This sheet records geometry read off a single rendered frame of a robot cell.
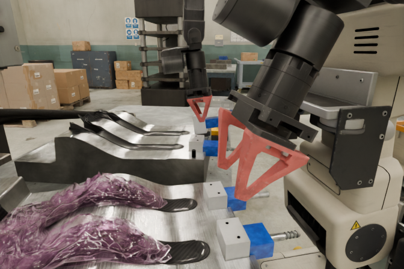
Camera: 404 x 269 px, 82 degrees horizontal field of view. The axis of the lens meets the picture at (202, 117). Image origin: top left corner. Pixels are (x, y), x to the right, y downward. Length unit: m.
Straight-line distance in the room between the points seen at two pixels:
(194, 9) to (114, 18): 7.30
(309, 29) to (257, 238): 0.29
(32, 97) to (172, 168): 3.89
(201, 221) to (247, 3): 0.34
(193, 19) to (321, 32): 0.45
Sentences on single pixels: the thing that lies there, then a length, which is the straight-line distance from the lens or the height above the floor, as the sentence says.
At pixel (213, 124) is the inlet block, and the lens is 0.68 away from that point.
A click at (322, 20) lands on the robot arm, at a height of 1.16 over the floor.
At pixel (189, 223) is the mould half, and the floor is 0.86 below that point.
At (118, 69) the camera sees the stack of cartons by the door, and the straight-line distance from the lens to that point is 7.46.
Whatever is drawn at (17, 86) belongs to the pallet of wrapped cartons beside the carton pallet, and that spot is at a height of 0.62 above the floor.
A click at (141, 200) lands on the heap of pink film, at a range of 0.44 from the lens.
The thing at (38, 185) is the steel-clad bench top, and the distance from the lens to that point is 0.76.
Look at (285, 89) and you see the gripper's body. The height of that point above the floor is 1.10.
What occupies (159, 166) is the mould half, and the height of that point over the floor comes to 0.87.
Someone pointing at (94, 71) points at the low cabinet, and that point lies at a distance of 7.71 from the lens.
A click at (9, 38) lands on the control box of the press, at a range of 1.31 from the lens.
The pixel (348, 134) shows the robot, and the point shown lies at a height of 1.00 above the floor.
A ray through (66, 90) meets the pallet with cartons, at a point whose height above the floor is 0.40.
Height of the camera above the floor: 1.14
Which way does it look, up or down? 16 degrees down
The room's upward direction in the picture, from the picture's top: straight up
